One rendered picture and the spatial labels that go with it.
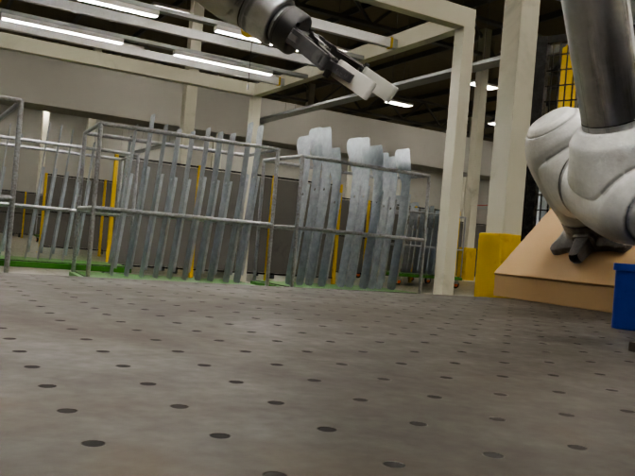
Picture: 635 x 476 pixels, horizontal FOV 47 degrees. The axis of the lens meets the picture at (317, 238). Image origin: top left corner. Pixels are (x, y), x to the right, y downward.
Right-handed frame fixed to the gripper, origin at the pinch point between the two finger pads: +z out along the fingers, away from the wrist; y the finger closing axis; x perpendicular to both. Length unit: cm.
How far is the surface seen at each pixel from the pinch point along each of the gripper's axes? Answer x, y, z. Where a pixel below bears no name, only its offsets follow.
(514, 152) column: 54, 778, -22
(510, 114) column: 20, 782, -52
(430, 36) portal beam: -4, 741, -177
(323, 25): 51, 704, -282
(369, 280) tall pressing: 274, 729, -70
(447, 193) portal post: 121, 673, -49
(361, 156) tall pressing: 159, 748, -169
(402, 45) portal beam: 24, 776, -209
